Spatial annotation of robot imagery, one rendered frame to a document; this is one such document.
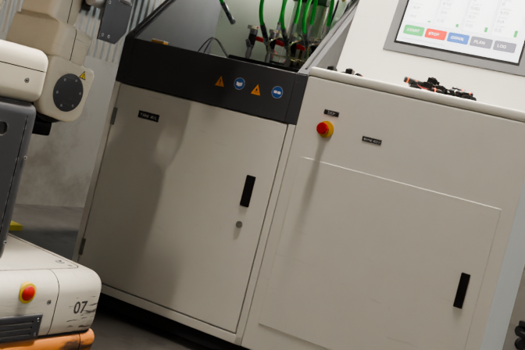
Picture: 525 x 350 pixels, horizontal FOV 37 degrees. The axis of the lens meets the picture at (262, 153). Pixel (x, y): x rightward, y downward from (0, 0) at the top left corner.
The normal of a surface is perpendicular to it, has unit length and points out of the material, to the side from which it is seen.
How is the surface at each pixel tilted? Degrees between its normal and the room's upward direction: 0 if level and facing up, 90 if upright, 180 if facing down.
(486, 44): 76
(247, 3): 90
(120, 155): 90
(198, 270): 90
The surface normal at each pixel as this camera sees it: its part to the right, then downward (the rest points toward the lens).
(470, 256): -0.40, -0.06
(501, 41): -0.33, -0.29
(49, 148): 0.81, 0.22
